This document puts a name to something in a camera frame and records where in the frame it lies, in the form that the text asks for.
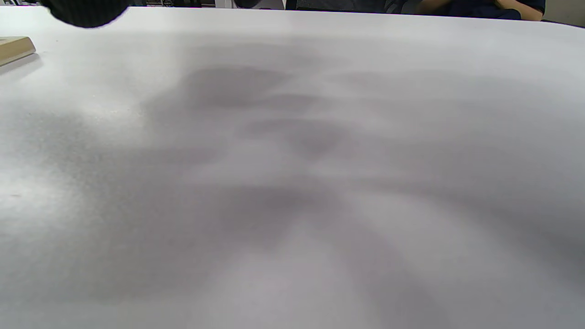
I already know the wooden square tray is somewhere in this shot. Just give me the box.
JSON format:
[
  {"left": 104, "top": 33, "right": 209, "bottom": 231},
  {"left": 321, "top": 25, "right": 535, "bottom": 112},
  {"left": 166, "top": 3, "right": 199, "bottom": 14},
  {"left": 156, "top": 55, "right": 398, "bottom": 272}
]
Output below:
[{"left": 0, "top": 37, "right": 36, "bottom": 67}]

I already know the person's right hand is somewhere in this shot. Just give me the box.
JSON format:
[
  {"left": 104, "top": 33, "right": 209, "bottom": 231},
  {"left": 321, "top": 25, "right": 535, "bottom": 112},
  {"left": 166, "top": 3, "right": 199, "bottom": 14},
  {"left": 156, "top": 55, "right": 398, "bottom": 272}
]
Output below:
[{"left": 41, "top": 0, "right": 133, "bottom": 29}]

